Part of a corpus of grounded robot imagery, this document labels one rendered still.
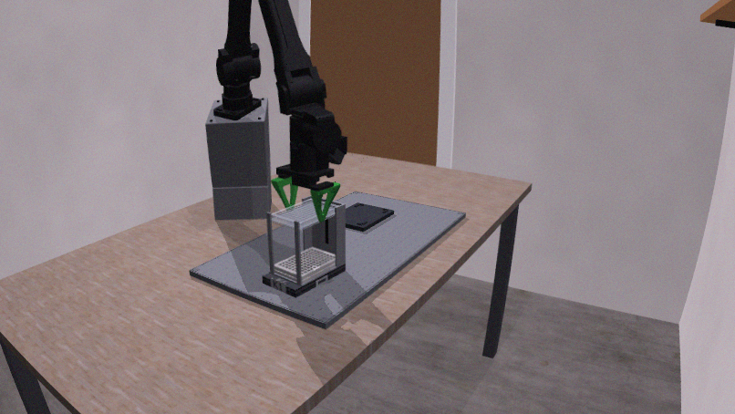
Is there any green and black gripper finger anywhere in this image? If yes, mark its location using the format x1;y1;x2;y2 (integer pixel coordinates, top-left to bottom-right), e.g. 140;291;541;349
310;182;340;222
271;177;298;208

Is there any translucent white well plate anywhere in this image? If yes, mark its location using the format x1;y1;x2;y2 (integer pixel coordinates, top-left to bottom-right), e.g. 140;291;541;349
272;199;339;231

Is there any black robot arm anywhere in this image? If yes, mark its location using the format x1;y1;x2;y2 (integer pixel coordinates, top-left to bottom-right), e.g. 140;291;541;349
213;0;347;171

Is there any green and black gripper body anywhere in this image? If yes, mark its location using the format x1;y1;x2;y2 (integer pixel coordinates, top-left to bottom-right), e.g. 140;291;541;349
276;142;334;191

